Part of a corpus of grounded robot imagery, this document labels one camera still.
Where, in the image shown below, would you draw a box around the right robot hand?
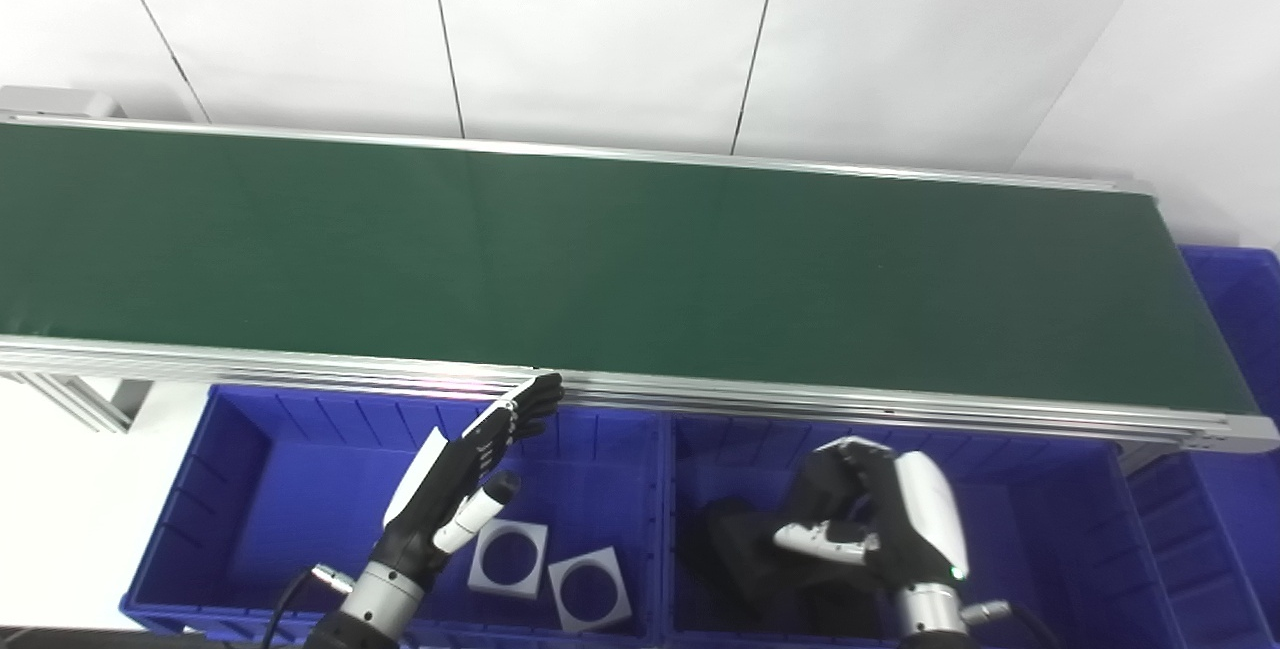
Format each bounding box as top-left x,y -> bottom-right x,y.
775,437 -> 970,596

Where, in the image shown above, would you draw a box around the grey conveyor motor housing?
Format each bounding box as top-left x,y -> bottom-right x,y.
0,86 -> 127,121

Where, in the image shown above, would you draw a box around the blue plastic bin empty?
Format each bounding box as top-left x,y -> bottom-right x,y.
1124,246 -> 1280,649

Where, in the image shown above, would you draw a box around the aluminium conveyor support leg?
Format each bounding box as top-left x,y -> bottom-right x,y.
0,373 -> 153,434

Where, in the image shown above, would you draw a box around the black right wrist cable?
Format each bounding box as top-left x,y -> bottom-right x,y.
958,600 -> 1063,649

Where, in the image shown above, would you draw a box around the blue plastic bin with plates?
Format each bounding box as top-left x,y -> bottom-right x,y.
118,384 -> 670,646

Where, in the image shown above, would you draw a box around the green conveyor belt aluminium frame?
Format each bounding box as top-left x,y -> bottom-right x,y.
0,109 -> 1280,456

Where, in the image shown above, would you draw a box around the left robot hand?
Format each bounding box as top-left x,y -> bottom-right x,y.
384,372 -> 567,581

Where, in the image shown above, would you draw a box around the blue plastic bin black parts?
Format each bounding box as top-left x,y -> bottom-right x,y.
660,414 -> 1183,649

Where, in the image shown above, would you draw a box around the white square plate round hole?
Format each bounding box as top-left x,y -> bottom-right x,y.
467,519 -> 551,599
546,547 -> 634,635

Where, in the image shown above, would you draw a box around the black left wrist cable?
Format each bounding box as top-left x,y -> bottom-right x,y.
261,564 -> 358,649

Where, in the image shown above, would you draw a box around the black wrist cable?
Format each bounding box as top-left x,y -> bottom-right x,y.
958,600 -> 1063,649
261,564 -> 358,649

